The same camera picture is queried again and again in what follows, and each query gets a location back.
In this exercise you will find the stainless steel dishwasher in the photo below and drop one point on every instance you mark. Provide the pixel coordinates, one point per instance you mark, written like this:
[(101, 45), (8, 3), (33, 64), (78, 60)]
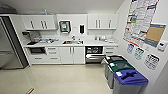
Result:
[(95, 57)]

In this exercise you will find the chrome faucet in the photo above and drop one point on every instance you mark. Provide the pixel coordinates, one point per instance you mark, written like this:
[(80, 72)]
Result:
[(73, 38)]

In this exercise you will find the white two-door sink cabinet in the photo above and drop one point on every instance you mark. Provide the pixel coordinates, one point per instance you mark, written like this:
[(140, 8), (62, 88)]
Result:
[(71, 55)]

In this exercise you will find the blue dish soap bottle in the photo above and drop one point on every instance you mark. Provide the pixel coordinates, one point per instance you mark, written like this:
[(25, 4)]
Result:
[(96, 38)]

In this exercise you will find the black soap dispenser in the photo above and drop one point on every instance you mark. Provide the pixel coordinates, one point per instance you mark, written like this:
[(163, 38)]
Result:
[(81, 29)]

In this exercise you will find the narrow white drawer unit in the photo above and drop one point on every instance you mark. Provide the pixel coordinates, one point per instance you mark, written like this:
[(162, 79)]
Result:
[(110, 50)]

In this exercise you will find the steel paper towel dispenser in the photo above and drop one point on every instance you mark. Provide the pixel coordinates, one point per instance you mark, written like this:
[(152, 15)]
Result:
[(65, 26)]

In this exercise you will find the grey bin black lid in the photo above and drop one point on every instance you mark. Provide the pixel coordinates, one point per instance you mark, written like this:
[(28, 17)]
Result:
[(115, 60)]

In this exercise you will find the wide white drawer unit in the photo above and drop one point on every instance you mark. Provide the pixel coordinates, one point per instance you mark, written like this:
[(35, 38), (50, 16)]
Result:
[(50, 56)]

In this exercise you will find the grey bin green lid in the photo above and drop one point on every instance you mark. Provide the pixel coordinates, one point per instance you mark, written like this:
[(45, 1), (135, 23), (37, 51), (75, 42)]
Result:
[(121, 67)]

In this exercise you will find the black built-in microwave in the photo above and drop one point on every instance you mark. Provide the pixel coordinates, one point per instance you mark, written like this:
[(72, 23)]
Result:
[(37, 50)]

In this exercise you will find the small teal bottle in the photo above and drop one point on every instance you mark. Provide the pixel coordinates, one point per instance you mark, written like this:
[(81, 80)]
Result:
[(45, 12)]

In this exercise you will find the grey bin blue lid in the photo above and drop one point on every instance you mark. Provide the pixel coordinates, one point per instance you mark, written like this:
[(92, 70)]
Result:
[(130, 81)]

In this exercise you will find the yellow wooden stick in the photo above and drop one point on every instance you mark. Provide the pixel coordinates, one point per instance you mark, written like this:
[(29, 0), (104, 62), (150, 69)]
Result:
[(30, 90)]

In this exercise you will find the stainless steel fridge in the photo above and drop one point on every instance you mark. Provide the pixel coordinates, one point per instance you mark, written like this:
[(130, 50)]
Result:
[(11, 43)]

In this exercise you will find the white wall cabinet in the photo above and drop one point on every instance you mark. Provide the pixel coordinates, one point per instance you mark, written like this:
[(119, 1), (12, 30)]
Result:
[(40, 22), (102, 20)]

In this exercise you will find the green bin wall sign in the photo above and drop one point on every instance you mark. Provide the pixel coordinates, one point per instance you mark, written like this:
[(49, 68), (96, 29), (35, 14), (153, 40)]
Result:
[(139, 54)]

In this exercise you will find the large white wall poster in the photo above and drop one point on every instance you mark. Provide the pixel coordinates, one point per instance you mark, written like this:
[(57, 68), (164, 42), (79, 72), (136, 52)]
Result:
[(138, 20)]

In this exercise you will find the white bin wall sign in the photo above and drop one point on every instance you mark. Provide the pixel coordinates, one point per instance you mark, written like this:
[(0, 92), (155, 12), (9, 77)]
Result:
[(151, 61)]

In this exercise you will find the white wall thermostat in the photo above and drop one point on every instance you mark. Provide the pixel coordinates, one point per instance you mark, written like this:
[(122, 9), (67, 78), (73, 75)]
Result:
[(163, 45)]

